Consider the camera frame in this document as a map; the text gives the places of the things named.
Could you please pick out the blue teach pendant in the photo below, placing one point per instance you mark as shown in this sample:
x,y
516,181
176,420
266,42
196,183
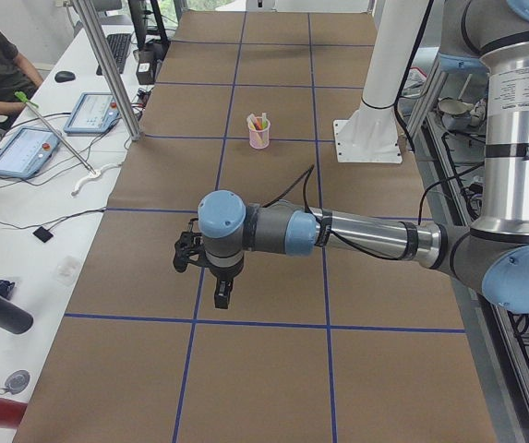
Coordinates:
x,y
26,152
93,113

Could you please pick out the black keyboard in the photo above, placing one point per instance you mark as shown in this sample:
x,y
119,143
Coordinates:
x,y
119,44

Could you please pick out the aluminium frame post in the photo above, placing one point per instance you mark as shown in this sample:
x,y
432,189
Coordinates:
x,y
105,59

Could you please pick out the long reach grabber tool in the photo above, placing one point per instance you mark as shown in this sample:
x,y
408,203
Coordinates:
x,y
93,174

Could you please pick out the pink mesh pen holder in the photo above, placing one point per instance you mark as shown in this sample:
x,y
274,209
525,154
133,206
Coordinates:
x,y
259,131

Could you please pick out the yellow marker pen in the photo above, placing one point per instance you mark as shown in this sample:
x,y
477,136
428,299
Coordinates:
x,y
255,140

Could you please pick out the black computer mouse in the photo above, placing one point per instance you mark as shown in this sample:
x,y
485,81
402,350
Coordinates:
x,y
63,76

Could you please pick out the small black square device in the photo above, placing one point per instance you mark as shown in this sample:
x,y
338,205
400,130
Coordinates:
x,y
43,234

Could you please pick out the far blue teach pendant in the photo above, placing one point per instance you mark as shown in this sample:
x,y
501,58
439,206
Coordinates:
x,y
93,113

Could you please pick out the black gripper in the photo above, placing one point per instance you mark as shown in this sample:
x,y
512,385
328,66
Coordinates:
x,y
222,273

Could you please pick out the round grey tag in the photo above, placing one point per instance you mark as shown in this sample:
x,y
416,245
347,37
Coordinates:
x,y
16,382

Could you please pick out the clear plastic bag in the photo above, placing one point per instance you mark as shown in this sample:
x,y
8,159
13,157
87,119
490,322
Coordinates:
x,y
67,270

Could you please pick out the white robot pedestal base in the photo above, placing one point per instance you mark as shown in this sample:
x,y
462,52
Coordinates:
x,y
370,135

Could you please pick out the near blue teach pendant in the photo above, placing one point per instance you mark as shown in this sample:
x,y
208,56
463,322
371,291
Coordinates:
x,y
26,152

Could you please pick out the black brown box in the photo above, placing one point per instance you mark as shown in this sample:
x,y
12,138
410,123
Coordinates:
x,y
146,68

